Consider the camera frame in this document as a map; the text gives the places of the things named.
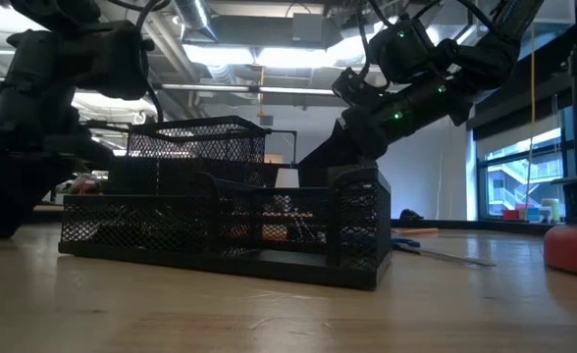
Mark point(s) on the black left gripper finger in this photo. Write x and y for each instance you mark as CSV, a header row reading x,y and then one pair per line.
x,y
9,196

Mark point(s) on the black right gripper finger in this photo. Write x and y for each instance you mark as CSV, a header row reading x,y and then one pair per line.
x,y
330,152

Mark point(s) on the red eraser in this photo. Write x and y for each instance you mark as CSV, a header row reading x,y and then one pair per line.
x,y
275,233

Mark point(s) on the short orange pencil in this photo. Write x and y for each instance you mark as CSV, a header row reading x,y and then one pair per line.
x,y
416,232

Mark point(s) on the black mesh desk organizer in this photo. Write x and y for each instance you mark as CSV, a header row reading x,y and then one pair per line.
x,y
136,225

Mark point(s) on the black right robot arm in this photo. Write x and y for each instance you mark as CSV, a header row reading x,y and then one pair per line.
x,y
485,54

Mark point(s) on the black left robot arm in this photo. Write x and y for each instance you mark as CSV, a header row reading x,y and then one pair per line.
x,y
97,59

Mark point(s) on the long ceiling light bar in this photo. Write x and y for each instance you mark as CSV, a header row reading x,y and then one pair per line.
x,y
249,88

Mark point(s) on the red box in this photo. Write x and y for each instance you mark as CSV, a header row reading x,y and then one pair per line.
x,y
511,215

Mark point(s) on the blue box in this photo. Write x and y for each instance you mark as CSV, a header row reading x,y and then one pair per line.
x,y
534,215

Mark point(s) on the pale green container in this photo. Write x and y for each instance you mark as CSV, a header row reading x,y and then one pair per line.
x,y
551,211

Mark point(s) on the red desk lamp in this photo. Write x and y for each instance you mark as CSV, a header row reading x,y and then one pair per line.
x,y
575,250

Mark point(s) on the black stand bracket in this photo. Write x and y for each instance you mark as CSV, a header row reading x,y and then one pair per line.
x,y
283,131

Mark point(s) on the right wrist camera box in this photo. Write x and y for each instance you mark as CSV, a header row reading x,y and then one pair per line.
x,y
350,85

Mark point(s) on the black frame clamp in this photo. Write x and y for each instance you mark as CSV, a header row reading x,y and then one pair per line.
x,y
411,215

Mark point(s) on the black table frame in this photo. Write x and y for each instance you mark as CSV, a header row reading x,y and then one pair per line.
x,y
465,224

